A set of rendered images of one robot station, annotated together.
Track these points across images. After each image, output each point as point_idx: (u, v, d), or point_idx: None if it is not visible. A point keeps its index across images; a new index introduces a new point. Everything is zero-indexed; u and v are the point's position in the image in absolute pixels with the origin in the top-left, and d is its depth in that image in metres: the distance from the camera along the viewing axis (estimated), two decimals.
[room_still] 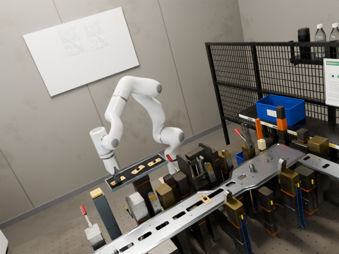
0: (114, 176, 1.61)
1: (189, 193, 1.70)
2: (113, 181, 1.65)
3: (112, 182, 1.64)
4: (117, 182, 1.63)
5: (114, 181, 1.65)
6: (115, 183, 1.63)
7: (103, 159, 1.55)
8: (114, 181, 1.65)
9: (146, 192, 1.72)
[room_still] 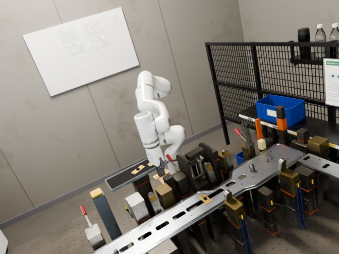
0: (158, 169, 1.41)
1: (189, 193, 1.70)
2: (156, 175, 1.45)
3: (155, 176, 1.44)
4: (161, 175, 1.43)
5: (157, 175, 1.45)
6: (158, 177, 1.43)
7: (147, 148, 1.35)
8: (157, 174, 1.45)
9: (146, 192, 1.72)
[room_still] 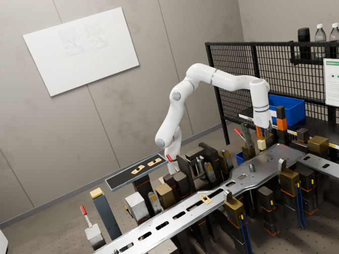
0: (265, 131, 1.60)
1: (189, 193, 1.70)
2: (261, 137, 1.64)
3: (260, 137, 1.63)
4: (266, 137, 1.62)
5: (262, 137, 1.64)
6: (264, 138, 1.62)
7: (259, 111, 1.54)
8: (261, 136, 1.64)
9: (146, 192, 1.72)
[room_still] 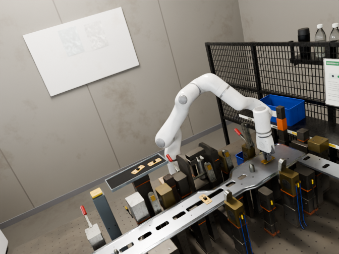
0: (267, 155, 1.67)
1: (189, 193, 1.70)
2: (263, 160, 1.71)
3: (263, 161, 1.70)
4: (268, 161, 1.69)
5: (264, 160, 1.70)
6: (266, 162, 1.69)
7: (262, 137, 1.61)
8: (263, 160, 1.71)
9: (146, 192, 1.72)
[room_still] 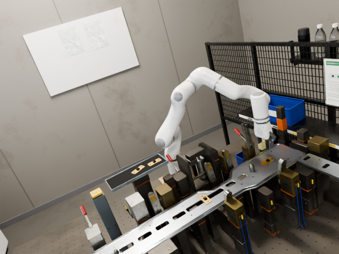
0: (270, 142, 1.60)
1: (189, 193, 1.70)
2: (263, 161, 1.71)
3: (263, 162, 1.70)
4: (268, 162, 1.69)
5: (265, 161, 1.71)
6: (266, 163, 1.69)
7: (259, 123, 1.57)
8: (264, 161, 1.71)
9: (146, 192, 1.72)
